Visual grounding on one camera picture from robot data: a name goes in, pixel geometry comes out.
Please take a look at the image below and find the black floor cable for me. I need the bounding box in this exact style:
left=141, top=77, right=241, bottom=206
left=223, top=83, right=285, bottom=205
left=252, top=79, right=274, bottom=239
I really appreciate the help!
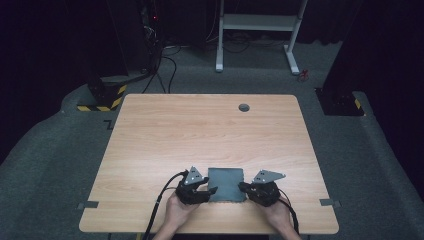
left=142, top=54, right=178, bottom=95

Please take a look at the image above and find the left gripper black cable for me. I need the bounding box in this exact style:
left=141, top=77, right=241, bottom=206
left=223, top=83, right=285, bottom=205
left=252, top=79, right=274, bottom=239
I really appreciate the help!
left=142, top=170, right=189, bottom=240

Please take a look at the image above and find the person's left hand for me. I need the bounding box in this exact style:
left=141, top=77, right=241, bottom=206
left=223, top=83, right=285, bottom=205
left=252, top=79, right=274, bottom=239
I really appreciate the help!
left=164, top=192, right=201, bottom=230

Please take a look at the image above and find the dark equipment rack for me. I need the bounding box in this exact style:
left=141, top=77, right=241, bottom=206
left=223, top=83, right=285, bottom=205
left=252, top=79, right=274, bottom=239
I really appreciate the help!
left=106, top=0, right=163, bottom=75

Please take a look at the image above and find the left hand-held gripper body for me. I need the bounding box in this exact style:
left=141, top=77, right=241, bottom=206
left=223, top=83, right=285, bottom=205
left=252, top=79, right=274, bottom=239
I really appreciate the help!
left=174, top=165, right=210, bottom=205

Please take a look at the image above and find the tangle of black cables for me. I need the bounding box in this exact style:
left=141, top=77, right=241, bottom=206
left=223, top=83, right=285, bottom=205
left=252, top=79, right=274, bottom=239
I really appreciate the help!
left=222, top=31, right=288, bottom=54

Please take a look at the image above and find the black square stand base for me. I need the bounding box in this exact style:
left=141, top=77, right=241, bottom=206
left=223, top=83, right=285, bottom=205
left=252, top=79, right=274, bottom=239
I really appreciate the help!
left=314, top=87, right=365, bottom=117

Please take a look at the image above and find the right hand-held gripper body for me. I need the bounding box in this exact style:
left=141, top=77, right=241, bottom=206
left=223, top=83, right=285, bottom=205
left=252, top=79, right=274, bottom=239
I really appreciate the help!
left=252, top=169, right=287, bottom=208

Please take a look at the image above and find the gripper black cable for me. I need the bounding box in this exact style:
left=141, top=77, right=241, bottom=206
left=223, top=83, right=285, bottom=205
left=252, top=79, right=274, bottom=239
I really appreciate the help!
left=142, top=170, right=189, bottom=240
left=278, top=188, right=300, bottom=236

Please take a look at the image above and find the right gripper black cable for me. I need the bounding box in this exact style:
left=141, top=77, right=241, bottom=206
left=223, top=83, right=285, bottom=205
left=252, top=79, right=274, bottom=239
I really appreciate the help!
left=278, top=188, right=300, bottom=236

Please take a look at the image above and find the black base with yellow stripes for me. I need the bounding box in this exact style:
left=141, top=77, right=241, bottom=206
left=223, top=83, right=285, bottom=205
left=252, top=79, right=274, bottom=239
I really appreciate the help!
left=77, top=74, right=128, bottom=113

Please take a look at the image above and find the white metal stand frame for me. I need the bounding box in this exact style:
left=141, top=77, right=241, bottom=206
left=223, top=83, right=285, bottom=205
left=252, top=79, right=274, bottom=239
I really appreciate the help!
left=215, top=0, right=309, bottom=76

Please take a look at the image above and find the grey tape strip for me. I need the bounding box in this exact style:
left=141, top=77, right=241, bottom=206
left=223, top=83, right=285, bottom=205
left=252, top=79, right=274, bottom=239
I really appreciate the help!
left=77, top=200, right=100, bottom=210
left=319, top=198, right=342, bottom=208

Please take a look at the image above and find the grey cloth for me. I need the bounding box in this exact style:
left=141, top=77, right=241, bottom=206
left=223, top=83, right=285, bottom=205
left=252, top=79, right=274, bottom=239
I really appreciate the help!
left=207, top=167, right=248, bottom=203

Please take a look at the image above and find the person's right hand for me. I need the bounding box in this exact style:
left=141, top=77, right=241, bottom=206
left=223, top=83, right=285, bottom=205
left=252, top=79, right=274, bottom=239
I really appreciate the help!
left=256, top=197, right=294, bottom=231

